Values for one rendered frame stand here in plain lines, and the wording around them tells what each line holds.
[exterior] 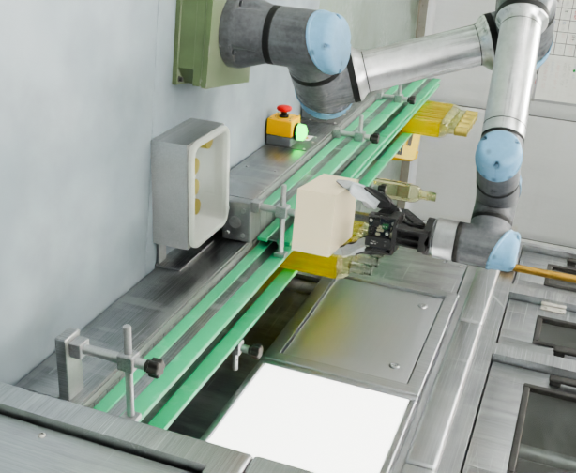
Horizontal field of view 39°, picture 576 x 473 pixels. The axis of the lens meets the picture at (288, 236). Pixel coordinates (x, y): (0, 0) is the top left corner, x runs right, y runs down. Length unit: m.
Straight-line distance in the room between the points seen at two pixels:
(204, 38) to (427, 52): 0.45
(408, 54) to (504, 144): 0.39
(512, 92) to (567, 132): 6.30
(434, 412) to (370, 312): 0.39
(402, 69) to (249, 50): 0.32
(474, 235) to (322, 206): 0.28
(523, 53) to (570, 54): 6.07
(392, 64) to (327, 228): 0.39
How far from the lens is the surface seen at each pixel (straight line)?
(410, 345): 1.84
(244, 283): 1.68
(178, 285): 1.64
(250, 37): 1.63
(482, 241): 1.49
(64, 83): 1.35
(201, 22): 1.62
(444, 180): 8.05
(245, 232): 1.81
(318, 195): 1.51
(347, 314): 1.93
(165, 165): 1.61
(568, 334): 2.10
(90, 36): 1.40
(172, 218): 1.64
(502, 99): 1.49
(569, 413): 1.82
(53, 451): 0.99
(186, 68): 1.64
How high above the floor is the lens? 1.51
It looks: 18 degrees down
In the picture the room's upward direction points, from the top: 101 degrees clockwise
